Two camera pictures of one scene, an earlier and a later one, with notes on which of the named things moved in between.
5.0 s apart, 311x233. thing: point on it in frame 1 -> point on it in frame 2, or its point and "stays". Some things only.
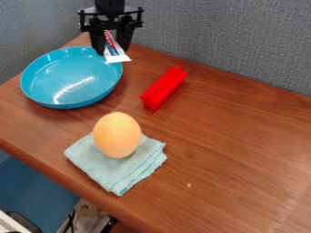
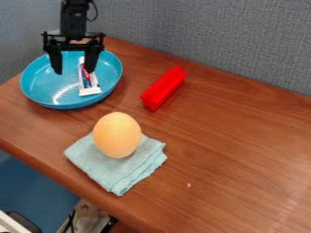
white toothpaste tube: (114, 52) -> (89, 84)
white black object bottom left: (14, 222) stays
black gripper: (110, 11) -> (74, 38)
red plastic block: (160, 92) stays
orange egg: (117, 135) stays
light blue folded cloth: (117, 175) stays
